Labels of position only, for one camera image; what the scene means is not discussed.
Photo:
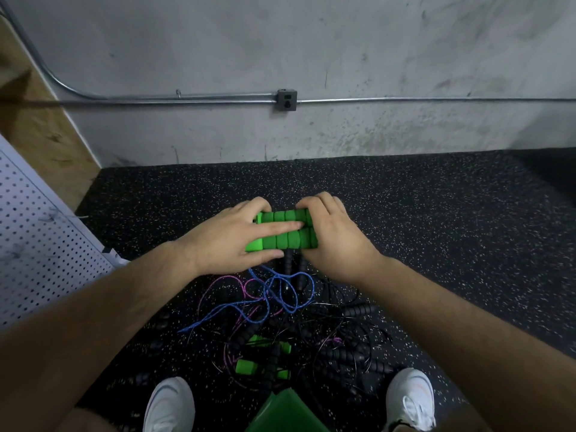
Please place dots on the metal conduit pipe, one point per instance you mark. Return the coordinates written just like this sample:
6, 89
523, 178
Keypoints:
180, 99

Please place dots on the person's right hand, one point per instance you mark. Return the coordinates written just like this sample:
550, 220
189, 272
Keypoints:
340, 240

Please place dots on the white right shoe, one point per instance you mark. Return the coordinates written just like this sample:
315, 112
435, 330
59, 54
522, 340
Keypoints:
411, 398

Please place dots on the person's right forearm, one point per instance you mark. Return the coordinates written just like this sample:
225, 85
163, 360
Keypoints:
477, 337

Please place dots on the grey electrical junction box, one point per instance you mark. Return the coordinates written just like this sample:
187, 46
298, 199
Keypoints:
286, 100

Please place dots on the person's left forearm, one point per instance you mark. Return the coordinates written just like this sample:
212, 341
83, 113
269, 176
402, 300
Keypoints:
81, 337

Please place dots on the white shoe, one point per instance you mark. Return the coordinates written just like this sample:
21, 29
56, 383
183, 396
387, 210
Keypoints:
411, 398
169, 407

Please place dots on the white pegboard stand foot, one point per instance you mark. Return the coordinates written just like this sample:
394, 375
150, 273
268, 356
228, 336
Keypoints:
117, 257

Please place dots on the white pegboard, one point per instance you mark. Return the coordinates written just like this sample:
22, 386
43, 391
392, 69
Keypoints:
40, 247

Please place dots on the white left shoe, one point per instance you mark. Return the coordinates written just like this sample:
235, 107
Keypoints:
169, 407

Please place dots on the person's left hand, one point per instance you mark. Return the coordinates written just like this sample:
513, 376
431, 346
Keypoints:
225, 243

